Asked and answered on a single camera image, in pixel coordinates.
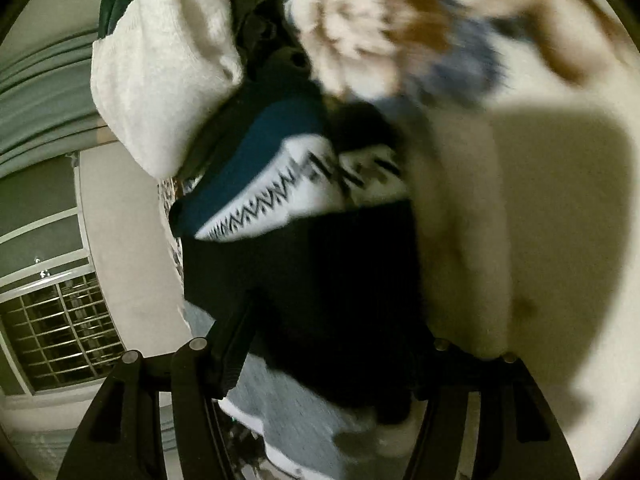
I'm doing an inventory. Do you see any black folded cloth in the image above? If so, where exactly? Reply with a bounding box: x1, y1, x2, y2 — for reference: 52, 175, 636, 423
225, 0, 313, 86

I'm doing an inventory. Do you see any bed with floral sheet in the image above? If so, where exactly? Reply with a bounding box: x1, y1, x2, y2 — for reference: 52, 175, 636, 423
157, 0, 640, 480

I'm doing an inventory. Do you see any window with white frame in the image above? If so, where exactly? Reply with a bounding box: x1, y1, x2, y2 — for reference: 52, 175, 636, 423
0, 152, 127, 397

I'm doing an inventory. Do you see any striped knit sweater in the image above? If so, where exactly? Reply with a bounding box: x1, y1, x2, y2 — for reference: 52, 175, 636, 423
169, 50, 437, 480

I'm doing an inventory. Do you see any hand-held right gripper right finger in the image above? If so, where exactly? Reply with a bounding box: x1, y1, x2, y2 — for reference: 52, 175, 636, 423
404, 340, 582, 480

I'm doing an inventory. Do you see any white folded cloth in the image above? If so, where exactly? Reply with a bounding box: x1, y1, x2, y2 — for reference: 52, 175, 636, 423
91, 0, 247, 178

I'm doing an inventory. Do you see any grey-green curtain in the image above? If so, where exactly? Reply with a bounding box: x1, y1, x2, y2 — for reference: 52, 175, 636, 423
0, 29, 110, 177

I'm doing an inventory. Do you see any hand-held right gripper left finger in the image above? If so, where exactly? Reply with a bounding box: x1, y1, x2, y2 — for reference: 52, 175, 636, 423
57, 300, 258, 480

